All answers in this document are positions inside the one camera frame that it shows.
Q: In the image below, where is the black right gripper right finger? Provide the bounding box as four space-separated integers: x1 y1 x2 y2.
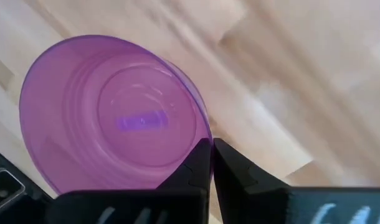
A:
213 138 380 224

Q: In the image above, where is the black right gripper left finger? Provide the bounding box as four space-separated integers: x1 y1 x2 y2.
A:
45 138 214 224

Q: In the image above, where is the purple translucent plastic bowl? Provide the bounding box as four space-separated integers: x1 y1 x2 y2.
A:
19 34 214 195

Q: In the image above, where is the black table-level camera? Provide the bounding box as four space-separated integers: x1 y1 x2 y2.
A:
0 167 27 216

